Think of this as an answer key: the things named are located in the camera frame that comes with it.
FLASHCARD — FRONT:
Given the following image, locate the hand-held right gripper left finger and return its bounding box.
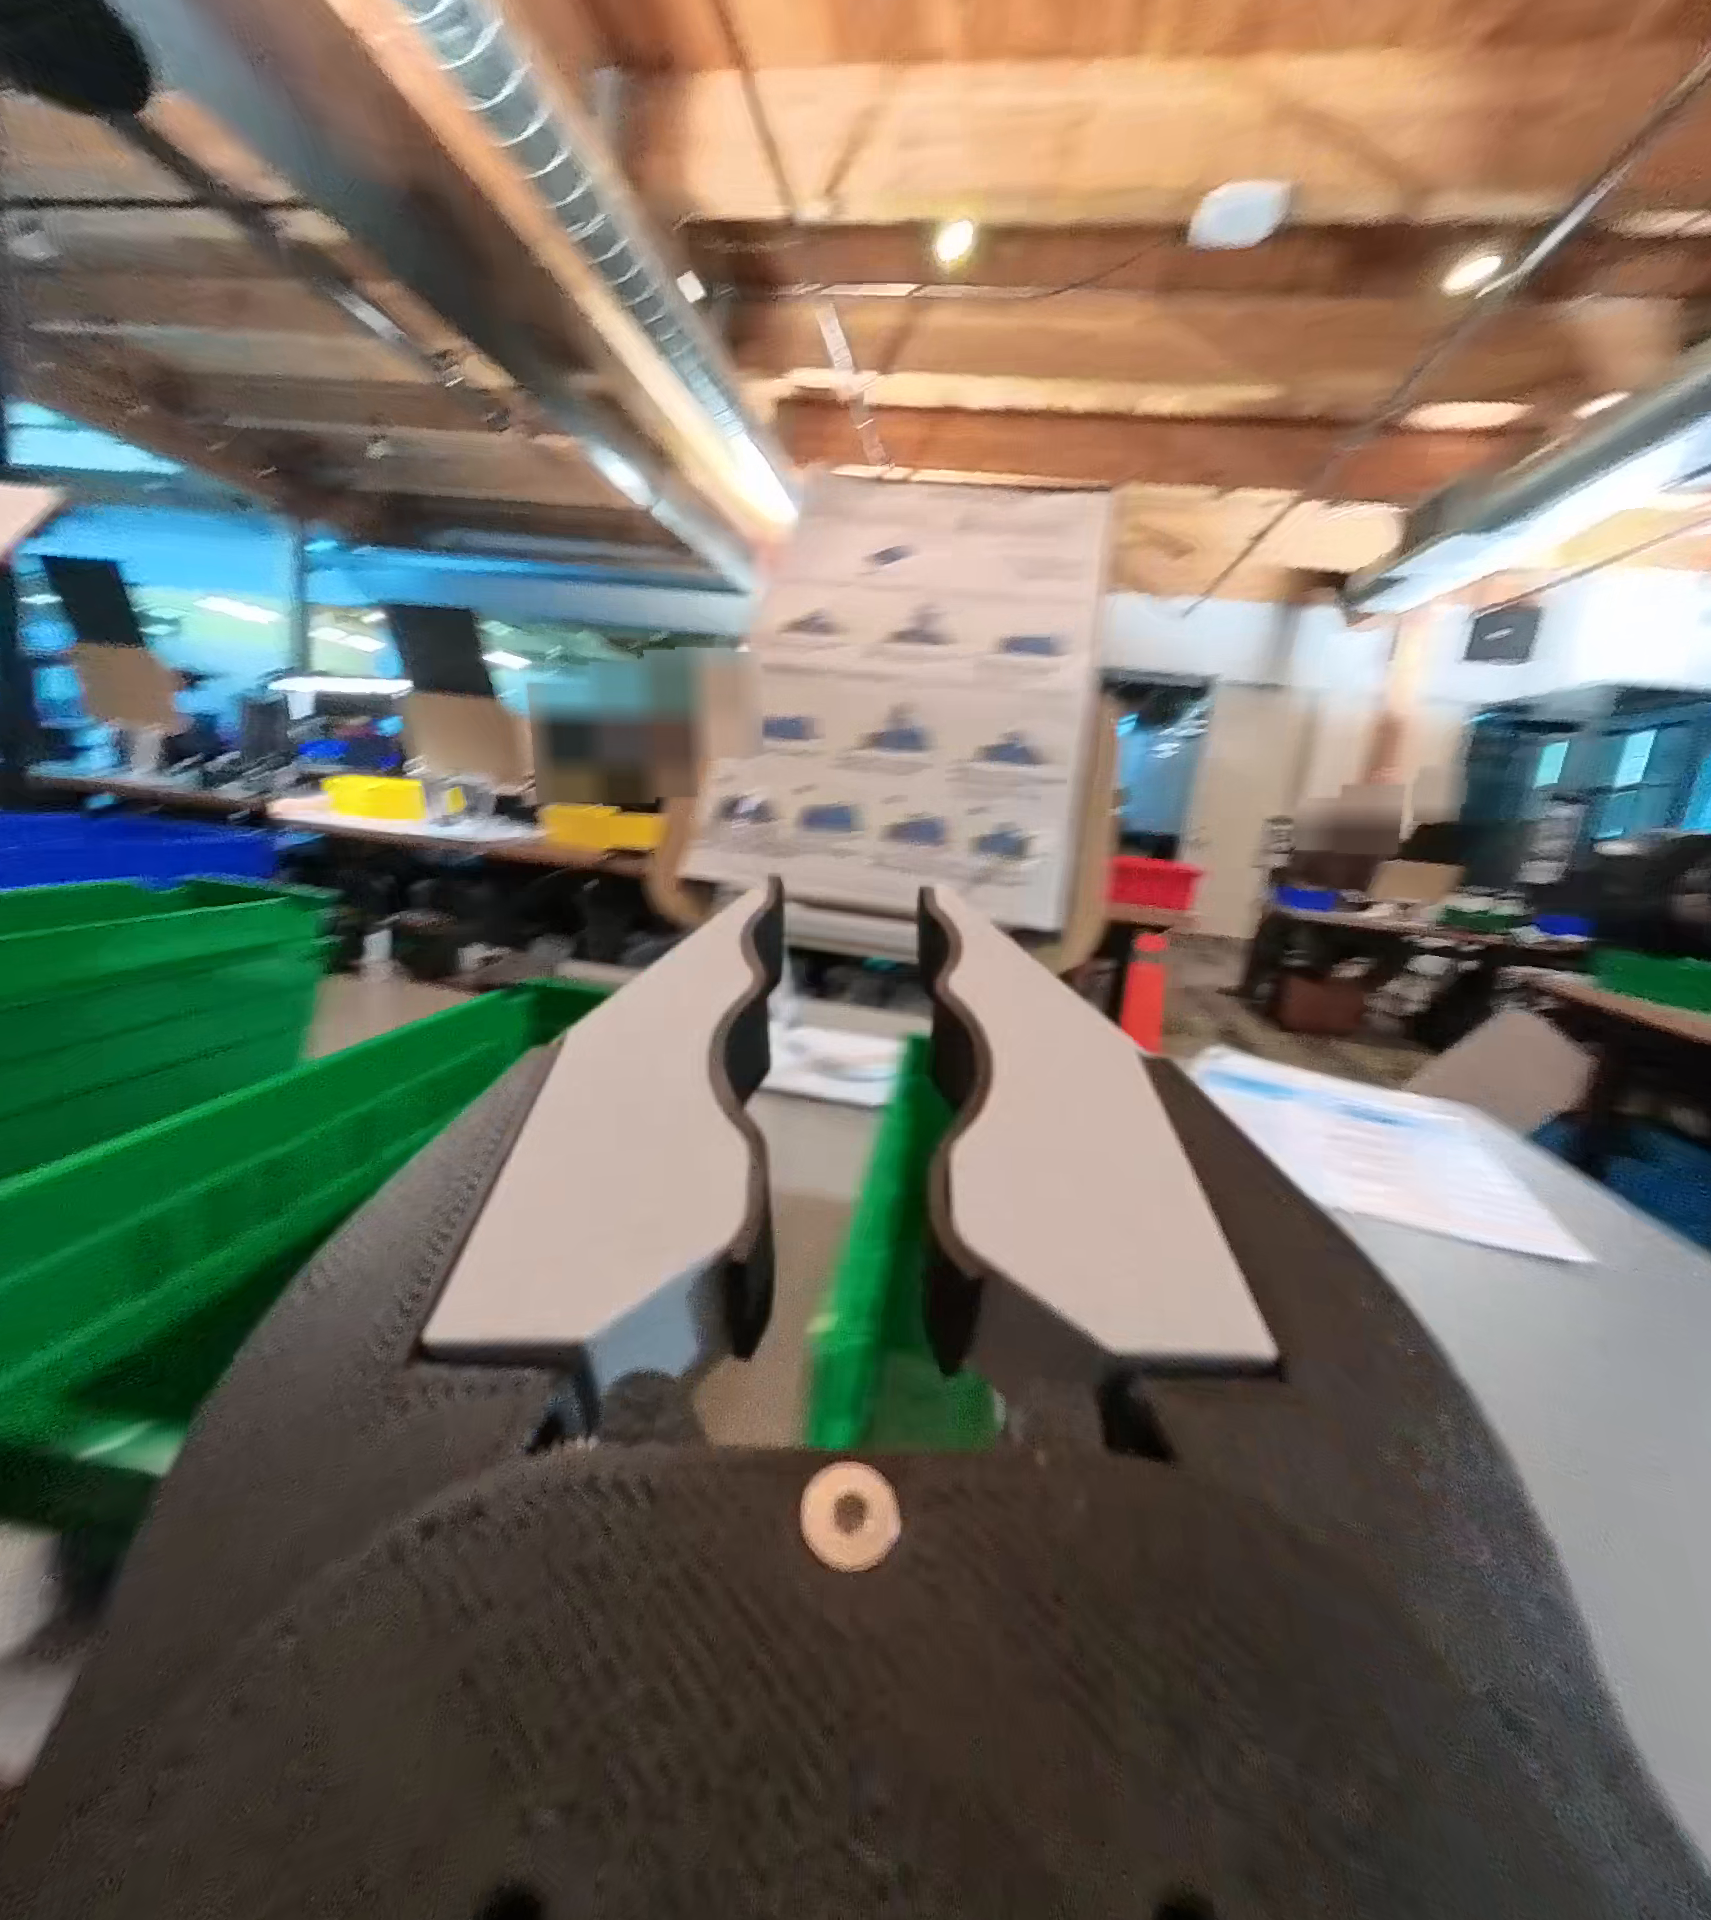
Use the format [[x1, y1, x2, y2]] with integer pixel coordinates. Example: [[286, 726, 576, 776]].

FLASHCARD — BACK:
[[420, 876, 785, 1390]]

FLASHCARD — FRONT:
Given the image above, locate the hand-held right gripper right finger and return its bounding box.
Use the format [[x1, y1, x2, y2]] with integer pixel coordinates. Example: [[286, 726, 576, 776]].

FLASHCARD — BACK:
[[917, 883, 1283, 1379]]

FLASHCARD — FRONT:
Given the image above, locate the grey desk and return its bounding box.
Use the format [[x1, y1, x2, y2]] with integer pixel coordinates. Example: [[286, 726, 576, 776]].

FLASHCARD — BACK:
[[0, 960, 1711, 1861]]

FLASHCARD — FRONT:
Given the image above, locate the white blue paper sheet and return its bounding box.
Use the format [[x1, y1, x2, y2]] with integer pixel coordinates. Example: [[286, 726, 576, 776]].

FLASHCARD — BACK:
[[1191, 1044, 1599, 1266]]

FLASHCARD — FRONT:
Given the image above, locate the long wooden table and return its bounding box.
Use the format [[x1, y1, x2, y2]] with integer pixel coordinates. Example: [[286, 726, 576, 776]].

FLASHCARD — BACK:
[[30, 764, 678, 880]]

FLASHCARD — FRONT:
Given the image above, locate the black monitor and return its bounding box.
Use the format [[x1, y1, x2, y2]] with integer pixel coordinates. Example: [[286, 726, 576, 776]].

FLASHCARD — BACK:
[[388, 601, 498, 699]]

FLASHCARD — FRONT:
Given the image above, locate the large blue bin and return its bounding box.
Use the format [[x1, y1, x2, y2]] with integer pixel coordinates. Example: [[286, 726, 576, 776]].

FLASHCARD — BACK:
[[0, 810, 280, 900]]

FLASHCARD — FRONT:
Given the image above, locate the small green bin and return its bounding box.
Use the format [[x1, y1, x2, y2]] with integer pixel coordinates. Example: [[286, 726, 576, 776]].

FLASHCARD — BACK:
[[1597, 943, 1711, 1014]]

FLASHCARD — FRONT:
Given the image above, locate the white ceiling access point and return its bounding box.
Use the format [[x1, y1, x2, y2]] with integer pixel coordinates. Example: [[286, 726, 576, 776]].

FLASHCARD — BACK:
[[1187, 180, 1295, 249]]

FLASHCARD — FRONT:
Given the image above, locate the black pole with round top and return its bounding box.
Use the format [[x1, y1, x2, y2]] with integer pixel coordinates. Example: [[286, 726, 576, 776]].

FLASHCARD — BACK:
[[0, 0, 156, 722]]

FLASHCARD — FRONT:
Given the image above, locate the silver air duct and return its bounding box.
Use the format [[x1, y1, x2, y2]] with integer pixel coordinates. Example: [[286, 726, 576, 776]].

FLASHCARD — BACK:
[[1341, 300, 1711, 601], [390, 0, 797, 542]]

